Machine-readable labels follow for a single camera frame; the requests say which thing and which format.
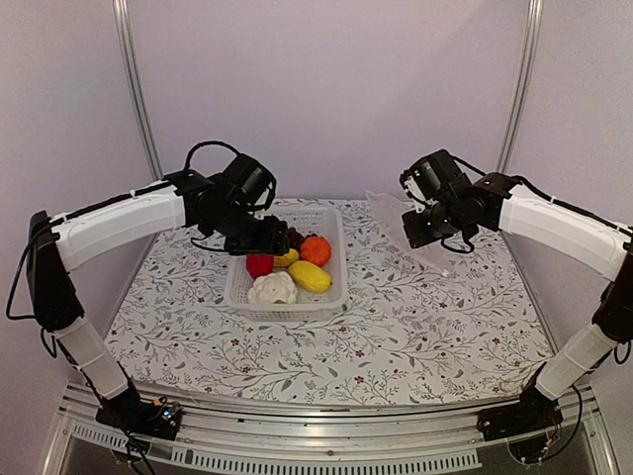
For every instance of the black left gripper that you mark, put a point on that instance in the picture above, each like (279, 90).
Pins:
(272, 240)

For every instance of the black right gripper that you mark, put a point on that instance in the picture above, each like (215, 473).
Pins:
(417, 236)

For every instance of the red toy bell pepper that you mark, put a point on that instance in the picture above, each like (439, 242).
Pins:
(259, 265)

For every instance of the clear zip top bag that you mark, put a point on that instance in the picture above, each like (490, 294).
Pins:
(396, 220)

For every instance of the white perforated plastic basket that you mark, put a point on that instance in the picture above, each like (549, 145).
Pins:
(301, 291)

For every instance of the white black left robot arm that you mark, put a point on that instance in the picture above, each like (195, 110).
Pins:
(231, 203)

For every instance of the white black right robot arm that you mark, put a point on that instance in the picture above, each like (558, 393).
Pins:
(564, 267)

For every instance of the dark red grape bunch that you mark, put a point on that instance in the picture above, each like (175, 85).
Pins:
(296, 239)

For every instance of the orange toy pumpkin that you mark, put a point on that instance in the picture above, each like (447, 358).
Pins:
(316, 250)

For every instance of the white toy cauliflower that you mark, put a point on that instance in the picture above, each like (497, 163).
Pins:
(273, 288)

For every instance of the yellow toy mango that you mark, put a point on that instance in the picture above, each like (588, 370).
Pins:
(310, 277)

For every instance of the floral patterned table mat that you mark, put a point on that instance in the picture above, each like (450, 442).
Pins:
(408, 334)

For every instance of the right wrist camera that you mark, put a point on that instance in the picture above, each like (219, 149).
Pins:
(435, 178)

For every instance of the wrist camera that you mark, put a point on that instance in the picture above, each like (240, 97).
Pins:
(435, 178)
(251, 185)

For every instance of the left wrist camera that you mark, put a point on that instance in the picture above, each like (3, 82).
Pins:
(251, 185)

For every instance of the right aluminium corner post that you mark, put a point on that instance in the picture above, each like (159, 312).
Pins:
(527, 59)

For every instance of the aluminium corner post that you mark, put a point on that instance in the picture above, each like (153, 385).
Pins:
(124, 29)
(527, 59)

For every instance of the aluminium front rail frame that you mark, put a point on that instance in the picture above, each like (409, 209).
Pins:
(227, 435)

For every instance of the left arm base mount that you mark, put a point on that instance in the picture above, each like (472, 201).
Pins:
(128, 412)

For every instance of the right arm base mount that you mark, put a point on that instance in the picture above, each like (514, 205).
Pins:
(534, 420)

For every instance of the left aluminium corner post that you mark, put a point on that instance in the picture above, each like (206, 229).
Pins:
(124, 29)

